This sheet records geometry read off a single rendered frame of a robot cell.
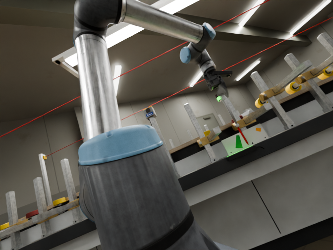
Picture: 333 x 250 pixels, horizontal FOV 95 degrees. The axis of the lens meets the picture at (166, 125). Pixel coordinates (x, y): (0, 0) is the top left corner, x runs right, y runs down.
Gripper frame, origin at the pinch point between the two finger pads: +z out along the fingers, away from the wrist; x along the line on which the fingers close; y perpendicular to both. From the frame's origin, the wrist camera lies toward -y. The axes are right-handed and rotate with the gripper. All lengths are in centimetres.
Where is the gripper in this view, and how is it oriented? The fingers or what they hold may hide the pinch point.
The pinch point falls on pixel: (228, 94)
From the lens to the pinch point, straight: 104.0
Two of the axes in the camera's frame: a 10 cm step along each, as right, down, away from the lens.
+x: -1.7, -2.0, -9.6
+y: -9.0, 4.3, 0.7
